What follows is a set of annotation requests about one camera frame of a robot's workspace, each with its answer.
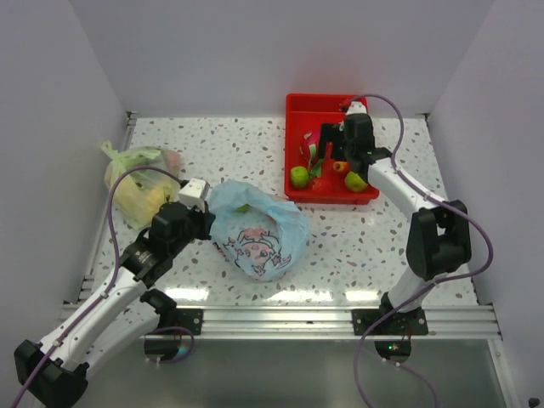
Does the orange persimmon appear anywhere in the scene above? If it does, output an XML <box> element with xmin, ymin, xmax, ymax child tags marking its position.
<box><xmin>332</xmin><ymin>161</ymin><xmax>349</xmax><ymax>174</ymax></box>

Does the red dragon fruit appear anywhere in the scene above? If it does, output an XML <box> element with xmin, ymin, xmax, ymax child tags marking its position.
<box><xmin>299</xmin><ymin>130</ymin><xmax>324</xmax><ymax>178</ymax></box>

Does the green pear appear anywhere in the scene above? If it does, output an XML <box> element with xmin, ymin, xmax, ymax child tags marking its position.
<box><xmin>344</xmin><ymin>172</ymin><xmax>368</xmax><ymax>193</ymax></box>

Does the red apple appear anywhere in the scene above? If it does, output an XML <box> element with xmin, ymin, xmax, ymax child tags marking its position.
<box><xmin>311</xmin><ymin>177</ymin><xmax>332</xmax><ymax>195</ymax></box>

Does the green round fruit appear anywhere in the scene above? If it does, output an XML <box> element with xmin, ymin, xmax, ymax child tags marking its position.
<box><xmin>289</xmin><ymin>166</ymin><xmax>310</xmax><ymax>190</ymax></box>

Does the blue cartoon plastic bag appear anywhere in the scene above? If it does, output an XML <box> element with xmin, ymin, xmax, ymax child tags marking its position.
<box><xmin>207</xmin><ymin>179</ymin><xmax>310</xmax><ymax>281</ymax></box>

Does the green apple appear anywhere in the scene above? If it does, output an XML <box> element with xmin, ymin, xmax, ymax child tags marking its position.
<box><xmin>235</xmin><ymin>204</ymin><xmax>251</xmax><ymax>213</ymax></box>

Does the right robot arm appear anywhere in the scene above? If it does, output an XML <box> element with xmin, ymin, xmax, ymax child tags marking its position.
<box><xmin>318</xmin><ymin>113</ymin><xmax>472</xmax><ymax>335</ymax></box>

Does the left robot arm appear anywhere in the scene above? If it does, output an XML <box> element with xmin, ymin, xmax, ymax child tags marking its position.
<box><xmin>14</xmin><ymin>200</ymin><xmax>215</xmax><ymax>407</ymax></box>

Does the green plastic fruit bag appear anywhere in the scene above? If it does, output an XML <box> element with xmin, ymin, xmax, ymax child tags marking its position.
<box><xmin>101</xmin><ymin>141</ymin><xmax>181</xmax><ymax>229</ymax></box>

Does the red plastic tray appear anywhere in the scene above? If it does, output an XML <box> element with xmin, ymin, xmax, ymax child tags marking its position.
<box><xmin>284</xmin><ymin>93</ymin><xmax>379</xmax><ymax>205</ymax></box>

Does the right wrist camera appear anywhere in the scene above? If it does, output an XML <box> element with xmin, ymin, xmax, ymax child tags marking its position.
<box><xmin>340</xmin><ymin>99</ymin><xmax>368</xmax><ymax>116</ymax></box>

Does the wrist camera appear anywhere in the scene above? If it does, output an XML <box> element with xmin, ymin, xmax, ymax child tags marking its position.
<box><xmin>340</xmin><ymin>99</ymin><xmax>368</xmax><ymax>116</ymax></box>
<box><xmin>178</xmin><ymin>178</ymin><xmax>210</xmax><ymax>213</ymax></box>

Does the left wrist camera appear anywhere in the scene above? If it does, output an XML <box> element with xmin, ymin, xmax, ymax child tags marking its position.
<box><xmin>178</xmin><ymin>178</ymin><xmax>210</xmax><ymax>213</ymax></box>

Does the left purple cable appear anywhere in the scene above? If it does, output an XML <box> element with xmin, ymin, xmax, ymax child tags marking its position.
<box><xmin>8</xmin><ymin>167</ymin><xmax>184</xmax><ymax>408</ymax></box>

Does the aluminium front rail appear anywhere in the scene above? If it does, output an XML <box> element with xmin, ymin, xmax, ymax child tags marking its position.
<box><xmin>33</xmin><ymin>303</ymin><xmax>511</xmax><ymax>341</ymax></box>

